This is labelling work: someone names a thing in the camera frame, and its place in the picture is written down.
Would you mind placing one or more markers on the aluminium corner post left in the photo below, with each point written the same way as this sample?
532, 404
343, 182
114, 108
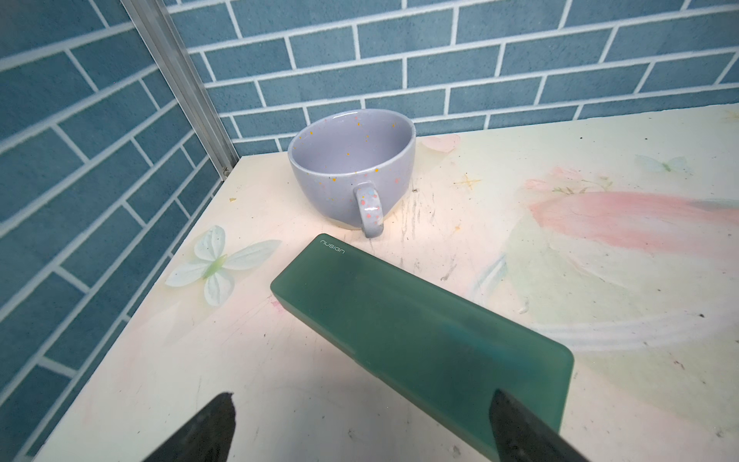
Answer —
157, 30

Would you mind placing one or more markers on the green translucent pencil case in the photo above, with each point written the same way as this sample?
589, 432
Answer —
445, 354

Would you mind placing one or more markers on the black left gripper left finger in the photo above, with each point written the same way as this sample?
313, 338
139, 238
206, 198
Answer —
207, 436

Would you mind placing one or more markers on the lavender speckled ceramic mug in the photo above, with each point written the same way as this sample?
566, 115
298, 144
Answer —
354, 167

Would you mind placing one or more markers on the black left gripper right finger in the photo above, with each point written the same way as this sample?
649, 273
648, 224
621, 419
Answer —
521, 436

